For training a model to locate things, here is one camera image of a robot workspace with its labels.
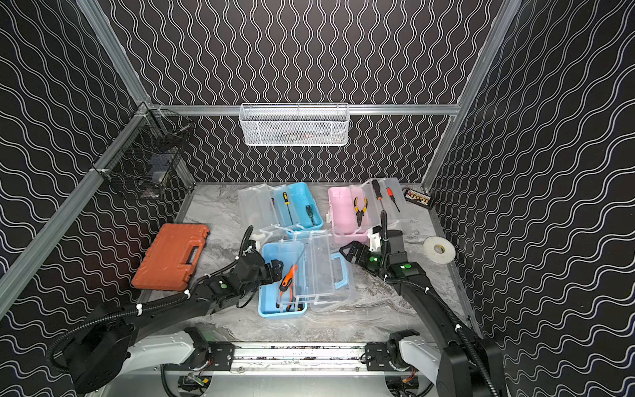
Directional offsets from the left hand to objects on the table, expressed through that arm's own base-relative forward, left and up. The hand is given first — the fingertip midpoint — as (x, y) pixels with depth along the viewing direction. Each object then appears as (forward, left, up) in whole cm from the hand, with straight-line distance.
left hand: (275, 263), depth 84 cm
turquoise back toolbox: (+27, -1, -2) cm, 27 cm away
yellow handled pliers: (+25, -30, -1) cm, 39 cm away
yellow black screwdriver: (+28, 0, -1) cm, 28 cm away
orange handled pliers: (-8, -5, +2) cm, 10 cm away
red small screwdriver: (+32, -42, +4) cm, 53 cm away
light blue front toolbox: (-2, -14, -4) cm, 14 cm away
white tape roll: (+14, -62, -8) cm, 64 cm away
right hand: (+3, -25, +4) cm, 26 cm away
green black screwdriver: (+28, -9, -7) cm, 30 cm away
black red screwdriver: (+32, -37, +4) cm, 49 cm away
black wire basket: (+31, +53, +17) cm, 64 cm away
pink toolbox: (+26, -28, -1) cm, 38 cm away
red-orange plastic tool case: (+2, +39, -4) cm, 39 cm away
